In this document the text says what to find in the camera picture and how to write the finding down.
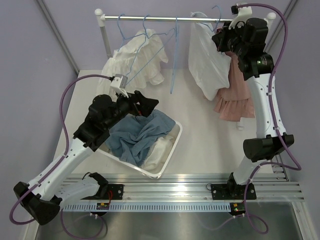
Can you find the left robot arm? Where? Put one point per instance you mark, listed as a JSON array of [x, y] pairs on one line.
[[43, 197]]

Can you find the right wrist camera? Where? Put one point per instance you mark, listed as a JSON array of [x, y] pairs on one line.
[[242, 12]]

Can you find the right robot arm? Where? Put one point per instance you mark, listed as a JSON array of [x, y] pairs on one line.
[[246, 39]]

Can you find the blue denim skirt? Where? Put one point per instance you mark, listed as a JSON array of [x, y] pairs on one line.
[[132, 137]]

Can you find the white slotted cable duct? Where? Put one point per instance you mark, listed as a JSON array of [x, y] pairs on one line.
[[165, 207]]

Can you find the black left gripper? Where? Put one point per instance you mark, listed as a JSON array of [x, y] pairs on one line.
[[146, 105]]

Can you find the white ruffled dress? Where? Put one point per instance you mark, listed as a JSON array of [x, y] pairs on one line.
[[120, 64]]

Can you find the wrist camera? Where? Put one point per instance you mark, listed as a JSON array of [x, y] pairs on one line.
[[242, 12], [118, 85]]

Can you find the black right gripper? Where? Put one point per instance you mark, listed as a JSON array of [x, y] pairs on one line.
[[220, 38]]

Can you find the white shirt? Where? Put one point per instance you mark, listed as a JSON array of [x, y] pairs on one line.
[[209, 67]]

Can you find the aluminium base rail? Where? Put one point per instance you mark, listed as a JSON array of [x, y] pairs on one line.
[[269, 187]]

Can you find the white plastic basket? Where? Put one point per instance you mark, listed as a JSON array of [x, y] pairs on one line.
[[175, 132]]

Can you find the white pleated skirt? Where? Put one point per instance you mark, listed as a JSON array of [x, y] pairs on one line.
[[158, 154]]

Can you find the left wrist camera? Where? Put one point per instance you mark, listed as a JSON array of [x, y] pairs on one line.
[[118, 85]]

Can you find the pink ruffled dress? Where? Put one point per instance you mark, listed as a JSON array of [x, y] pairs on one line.
[[235, 102]]

